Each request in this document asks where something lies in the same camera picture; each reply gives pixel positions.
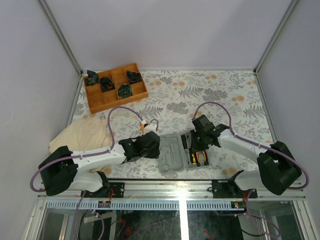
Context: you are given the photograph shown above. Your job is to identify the long yellow black screwdriver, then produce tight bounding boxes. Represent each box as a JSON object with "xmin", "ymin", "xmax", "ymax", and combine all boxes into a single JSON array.
[{"xmin": 181, "ymin": 135, "xmax": 188, "ymax": 151}]

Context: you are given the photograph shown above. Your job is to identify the short yellow black screwdriver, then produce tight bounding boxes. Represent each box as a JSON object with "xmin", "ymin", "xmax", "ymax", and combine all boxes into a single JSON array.
[{"xmin": 189, "ymin": 148, "xmax": 198, "ymax": 165}]

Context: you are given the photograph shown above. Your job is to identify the orange black pliers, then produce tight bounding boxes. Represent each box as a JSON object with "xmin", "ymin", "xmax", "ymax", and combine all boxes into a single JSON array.
[{"xmin": 196, "ymin": 151, "xmax": 209, "ymax": 167}]

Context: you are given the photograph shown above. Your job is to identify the grey plastic tool case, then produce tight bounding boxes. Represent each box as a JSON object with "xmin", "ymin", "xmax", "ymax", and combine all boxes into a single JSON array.
[{"xmin": 157, "ymin": 133, "xmax": 211, "ymax": 174}]

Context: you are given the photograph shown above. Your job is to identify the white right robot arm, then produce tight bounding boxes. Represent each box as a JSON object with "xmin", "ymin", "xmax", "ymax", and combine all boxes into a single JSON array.
[{"xmin": 190, "ymin": 114, "xmax": 302, "ymax": 198}]

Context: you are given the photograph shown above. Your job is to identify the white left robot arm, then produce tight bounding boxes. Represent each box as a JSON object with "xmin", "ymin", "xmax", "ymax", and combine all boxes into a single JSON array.
[{"xmin": 38, "ymin": 119, "xmax": 161, "ymax": 198}]

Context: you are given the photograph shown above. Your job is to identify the black tape roll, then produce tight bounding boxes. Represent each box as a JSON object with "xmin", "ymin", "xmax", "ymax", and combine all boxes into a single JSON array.
[{"xmin": 150, "ymin": 118, "xmax": 159, "ymax": 132}]

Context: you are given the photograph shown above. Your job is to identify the dark rolled item centre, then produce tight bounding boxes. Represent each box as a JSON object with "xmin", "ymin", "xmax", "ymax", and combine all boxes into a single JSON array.
[{"xmin": 117, "ymin": 84, "xmax": 132, "ymax": 99}]

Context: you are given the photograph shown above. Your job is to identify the dark rolled item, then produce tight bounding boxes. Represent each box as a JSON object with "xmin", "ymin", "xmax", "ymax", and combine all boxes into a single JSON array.
[
  {"xmin": 117, "ymin": 84, "xmax": 132, "ymax": 99},
  {"xmin": 126, "ymin": 70, "xmax": 142, "ymax": 84},
  {"xmin": 85, "ymin": 70, "xmax": 99, "ymax": 86},
  {"xmin": 99, "ymin": 77, "xmax": 115, "ymax": 93}
]

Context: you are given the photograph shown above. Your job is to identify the beige cloth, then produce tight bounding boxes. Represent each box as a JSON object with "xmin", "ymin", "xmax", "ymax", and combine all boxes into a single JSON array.
[{"xmin": 48, "ymin": 117, "xmax": 113, "ymax": 173}]

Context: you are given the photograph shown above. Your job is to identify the wooden compartment tray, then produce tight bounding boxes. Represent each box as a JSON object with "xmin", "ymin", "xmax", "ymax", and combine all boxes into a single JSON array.
[{"xmin": 83, "ymin": 63, "xmax": 149, "ymax": 114}]

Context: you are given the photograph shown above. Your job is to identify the dark rolled item back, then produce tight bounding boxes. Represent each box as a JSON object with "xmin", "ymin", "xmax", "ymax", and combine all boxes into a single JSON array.
[{"xmin": 126, "ymin": 70, "xmax": 142, "ymax": 84}]

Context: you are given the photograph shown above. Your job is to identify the dark rolled item far left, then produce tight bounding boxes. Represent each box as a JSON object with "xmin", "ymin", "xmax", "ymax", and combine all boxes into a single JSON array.
[{"xmin": 85, "ymin": 70, "xmax": 99, "ymax": 86}]

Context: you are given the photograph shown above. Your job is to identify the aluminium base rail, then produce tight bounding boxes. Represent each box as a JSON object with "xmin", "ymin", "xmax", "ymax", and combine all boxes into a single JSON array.
[{"xmin": 37, "ymin": 179, "xmax": 306, "ymax": 212}]

